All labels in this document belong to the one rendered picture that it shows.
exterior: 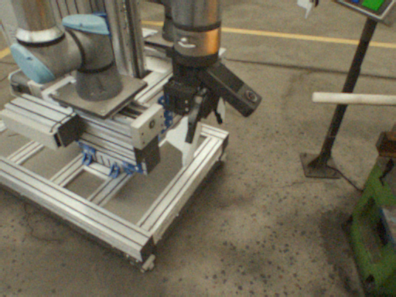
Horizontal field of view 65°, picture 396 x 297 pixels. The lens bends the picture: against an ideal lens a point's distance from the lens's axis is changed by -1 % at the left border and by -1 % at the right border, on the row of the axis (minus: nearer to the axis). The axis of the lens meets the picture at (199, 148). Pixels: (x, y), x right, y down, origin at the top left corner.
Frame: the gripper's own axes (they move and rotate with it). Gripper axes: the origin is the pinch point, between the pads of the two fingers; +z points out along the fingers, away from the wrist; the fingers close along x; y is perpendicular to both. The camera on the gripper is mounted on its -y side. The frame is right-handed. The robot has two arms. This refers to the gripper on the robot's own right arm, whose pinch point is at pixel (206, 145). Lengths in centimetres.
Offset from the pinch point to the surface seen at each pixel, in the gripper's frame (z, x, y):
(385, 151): -1.0, -14.1, -32.0
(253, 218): 93, -55, 0
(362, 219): 77, -67, -47
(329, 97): 30, -82, -16
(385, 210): 24, -23, -40
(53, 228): 93, 0, 86
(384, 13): -4, -89, -25
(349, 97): 30, -86, -23
